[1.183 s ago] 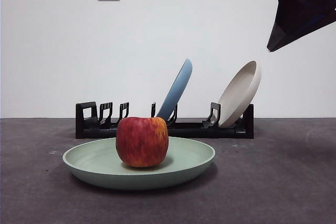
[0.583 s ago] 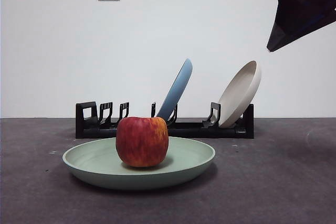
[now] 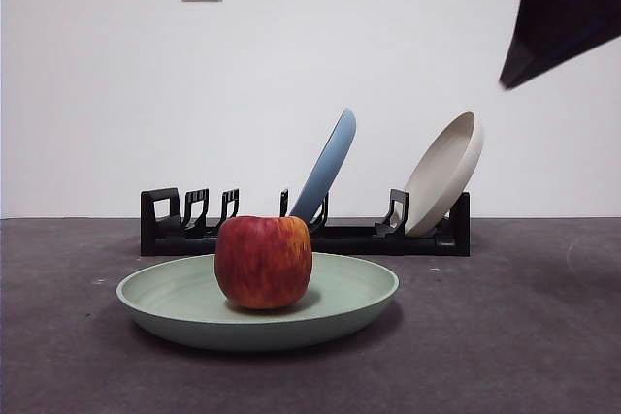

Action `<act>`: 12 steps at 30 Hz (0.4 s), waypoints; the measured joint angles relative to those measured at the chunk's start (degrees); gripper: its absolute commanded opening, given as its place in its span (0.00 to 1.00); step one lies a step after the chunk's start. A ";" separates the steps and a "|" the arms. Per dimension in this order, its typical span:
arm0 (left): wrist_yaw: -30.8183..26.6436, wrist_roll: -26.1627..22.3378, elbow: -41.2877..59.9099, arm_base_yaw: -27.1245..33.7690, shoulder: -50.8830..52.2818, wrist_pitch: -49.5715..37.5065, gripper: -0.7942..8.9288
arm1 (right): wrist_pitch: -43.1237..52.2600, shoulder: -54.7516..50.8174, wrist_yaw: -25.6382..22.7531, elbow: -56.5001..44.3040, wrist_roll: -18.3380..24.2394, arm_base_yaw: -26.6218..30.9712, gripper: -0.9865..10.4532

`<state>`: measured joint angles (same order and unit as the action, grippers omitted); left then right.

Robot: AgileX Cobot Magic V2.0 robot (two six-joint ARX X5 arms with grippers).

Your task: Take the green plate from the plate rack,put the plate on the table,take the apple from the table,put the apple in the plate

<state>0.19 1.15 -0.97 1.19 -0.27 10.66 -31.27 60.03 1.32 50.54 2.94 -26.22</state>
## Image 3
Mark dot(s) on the blue plate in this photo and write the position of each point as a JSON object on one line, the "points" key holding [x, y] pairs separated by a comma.
{"points": [[330, 162]]}

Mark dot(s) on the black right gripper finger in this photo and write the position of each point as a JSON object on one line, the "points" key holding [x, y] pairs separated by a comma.
{"points": [[563, 11]]}

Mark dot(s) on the cream white plate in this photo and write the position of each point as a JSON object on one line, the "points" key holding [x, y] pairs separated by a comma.
{"points": [[446, 171]]}

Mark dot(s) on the green plate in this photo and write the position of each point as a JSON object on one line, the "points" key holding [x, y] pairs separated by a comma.
{"points": [[170, 297]]}

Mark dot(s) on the black plate rack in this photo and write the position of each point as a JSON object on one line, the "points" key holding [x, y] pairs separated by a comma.
{"points": [[359, 239]]}

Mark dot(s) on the red yellow apple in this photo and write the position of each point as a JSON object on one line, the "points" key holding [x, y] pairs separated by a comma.
{"points": [[262, 264]]}

